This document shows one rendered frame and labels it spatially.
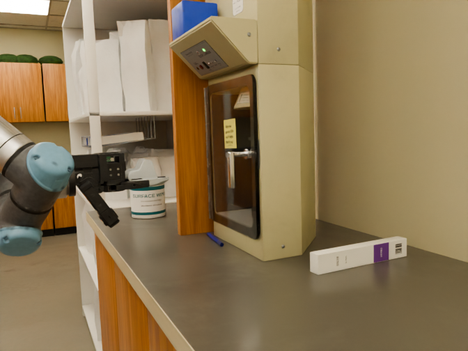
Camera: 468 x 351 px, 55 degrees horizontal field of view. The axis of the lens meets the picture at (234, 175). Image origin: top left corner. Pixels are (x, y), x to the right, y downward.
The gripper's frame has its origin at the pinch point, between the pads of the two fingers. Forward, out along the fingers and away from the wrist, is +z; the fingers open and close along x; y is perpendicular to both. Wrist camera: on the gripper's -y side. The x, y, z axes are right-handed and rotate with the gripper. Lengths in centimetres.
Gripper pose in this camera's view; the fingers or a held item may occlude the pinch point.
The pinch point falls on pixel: (161, 181)
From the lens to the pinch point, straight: 102.8
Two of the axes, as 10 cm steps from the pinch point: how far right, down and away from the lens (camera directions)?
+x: -4.2, -0.8, 9.0
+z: 9.1, -0.8, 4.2
